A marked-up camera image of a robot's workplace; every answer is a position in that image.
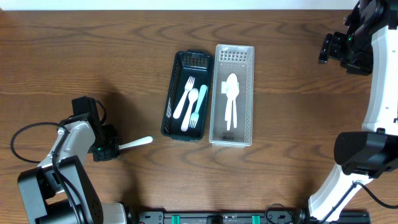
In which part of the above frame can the white plastic fork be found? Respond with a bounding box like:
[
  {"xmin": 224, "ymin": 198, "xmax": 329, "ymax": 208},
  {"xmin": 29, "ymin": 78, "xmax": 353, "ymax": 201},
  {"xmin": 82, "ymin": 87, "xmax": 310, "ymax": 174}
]
[
  {"xmin": 119, "ymin": 136, "xmax": 153, "ymax": 150},
  {"xmin": 189, "ymin": 85, "xmax": 208, "ymax": 128}
]

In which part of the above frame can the white plastic spoon crossed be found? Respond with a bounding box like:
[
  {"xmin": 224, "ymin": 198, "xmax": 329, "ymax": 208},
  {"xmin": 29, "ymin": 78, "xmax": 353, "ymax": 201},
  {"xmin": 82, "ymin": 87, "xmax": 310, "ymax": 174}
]
[{"xmin": 181, "ymin": 88, "xmax": 199, "ymax": 132}]

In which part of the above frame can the white plastic fork crossed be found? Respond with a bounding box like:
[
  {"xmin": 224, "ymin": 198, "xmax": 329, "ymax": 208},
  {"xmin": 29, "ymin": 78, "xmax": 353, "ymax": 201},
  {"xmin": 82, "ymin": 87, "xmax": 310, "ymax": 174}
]
[{"xmin": 173, "ymin": 76, "xmax": 195, "ymax": 119}]

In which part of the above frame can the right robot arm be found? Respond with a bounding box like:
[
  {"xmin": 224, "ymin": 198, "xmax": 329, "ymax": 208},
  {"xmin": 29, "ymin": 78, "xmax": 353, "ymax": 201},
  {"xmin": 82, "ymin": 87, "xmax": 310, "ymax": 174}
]
[{"xmin": 294, "ymin": 0, "xmax": 397, "ymax": 223}]

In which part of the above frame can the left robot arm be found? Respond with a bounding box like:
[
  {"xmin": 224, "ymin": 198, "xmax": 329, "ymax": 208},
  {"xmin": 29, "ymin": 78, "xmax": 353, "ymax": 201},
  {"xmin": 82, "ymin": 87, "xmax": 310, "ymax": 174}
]
[{"xmin": 17, "ymin": 96, "xmax": 129, "ymax": 223}]

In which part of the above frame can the clear plastic basket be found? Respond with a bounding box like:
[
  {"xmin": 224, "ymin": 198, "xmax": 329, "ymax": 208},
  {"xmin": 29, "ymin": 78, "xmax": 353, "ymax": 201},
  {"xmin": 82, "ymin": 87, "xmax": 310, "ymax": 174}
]
[{"xmin": 209, "ymin": 44, "xmax": 254, "ymax": 147}]

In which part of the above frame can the dark green plastic basket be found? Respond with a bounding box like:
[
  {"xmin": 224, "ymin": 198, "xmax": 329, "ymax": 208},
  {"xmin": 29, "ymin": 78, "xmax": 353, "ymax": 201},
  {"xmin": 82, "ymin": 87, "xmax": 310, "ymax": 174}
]
[{"xmin": 161, "ymin": 50, "xmax": 214, "ymax": 141}]

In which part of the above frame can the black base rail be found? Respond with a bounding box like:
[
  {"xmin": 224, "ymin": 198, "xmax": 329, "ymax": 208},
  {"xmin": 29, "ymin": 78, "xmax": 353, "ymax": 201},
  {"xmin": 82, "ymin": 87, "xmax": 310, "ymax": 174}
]
[{"xmin": 127, "ymin": 210, "xmax": 318, "ymax": 224}]

